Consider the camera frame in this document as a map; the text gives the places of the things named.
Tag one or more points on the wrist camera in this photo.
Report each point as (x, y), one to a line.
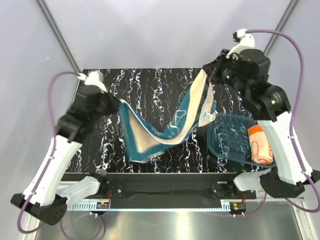
(244, 41)
(93, 78)

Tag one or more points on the left aluminium frame post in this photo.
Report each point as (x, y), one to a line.
(57, 34)

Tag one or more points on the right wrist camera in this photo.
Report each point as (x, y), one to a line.
(244, 41)

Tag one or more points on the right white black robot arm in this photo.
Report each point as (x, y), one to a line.
(272, 110)

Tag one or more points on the orange cartoon print towel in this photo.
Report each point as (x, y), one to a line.
(261, 151)

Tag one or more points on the left small connector board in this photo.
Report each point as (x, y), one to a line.
(102, 205)

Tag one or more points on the small connector board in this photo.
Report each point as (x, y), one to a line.
(238, 207)
(102, 205)

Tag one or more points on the blue translucent plastic tray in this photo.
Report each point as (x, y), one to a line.
(227, 138)

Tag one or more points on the slotted grey cable duct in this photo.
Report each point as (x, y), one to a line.
(90, 206)

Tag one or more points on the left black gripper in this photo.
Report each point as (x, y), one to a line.
(114, 101)

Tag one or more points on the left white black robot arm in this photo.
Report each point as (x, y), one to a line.
(42, 199)

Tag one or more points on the aluminium frame post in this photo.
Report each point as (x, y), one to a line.
(291, 7)
(57, 34)

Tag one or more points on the right small connector board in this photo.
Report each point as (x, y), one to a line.
(238, 207)

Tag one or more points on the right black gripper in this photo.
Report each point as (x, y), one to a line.
(214, 67)

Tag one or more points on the right aluminium frame post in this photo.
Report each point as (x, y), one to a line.
(291, 7)

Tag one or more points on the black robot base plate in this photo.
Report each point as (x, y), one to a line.
(172, 189)

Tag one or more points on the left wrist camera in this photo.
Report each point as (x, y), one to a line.
(93, 78)

